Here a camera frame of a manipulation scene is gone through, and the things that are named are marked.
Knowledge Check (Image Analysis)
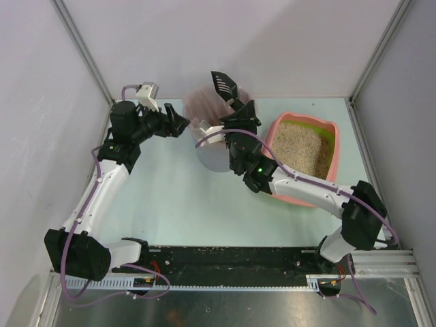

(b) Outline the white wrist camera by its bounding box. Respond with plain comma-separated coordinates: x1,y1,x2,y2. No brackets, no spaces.
136,82,159,112
196,120,225,147

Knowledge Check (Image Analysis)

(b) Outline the pink green litter box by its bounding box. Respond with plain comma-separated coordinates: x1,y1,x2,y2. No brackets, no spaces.
264,111,341,208

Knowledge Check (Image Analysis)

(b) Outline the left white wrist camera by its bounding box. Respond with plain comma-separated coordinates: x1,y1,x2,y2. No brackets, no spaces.
136,82,159,112

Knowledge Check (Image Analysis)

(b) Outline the black slotted litter scoop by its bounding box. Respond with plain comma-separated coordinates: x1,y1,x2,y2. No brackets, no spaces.
211,71,244,111

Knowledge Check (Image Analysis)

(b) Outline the aluminium frame rail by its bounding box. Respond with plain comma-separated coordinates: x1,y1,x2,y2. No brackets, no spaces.
65,247,419,294

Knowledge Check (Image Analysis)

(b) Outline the pink plastic bin liner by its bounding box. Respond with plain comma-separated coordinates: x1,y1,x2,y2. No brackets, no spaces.
183,85,249,141

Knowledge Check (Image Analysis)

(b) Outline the grey trash bucket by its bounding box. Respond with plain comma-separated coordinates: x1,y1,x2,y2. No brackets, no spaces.
196,141,230,172

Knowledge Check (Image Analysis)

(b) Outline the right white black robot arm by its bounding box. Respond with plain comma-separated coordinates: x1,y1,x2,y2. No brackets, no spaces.
219,101,386,270

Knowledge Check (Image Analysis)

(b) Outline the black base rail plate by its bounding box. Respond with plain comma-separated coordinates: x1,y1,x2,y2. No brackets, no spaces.
112,246,347,290

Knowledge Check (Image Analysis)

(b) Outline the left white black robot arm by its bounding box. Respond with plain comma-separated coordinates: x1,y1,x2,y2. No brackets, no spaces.
44,101,190,281

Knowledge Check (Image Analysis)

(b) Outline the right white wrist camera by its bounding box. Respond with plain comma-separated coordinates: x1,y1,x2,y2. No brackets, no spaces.
196,120,225,147

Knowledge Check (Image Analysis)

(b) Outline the beige cat litter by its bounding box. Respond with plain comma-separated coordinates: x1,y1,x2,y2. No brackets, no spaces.
272,122,331,179

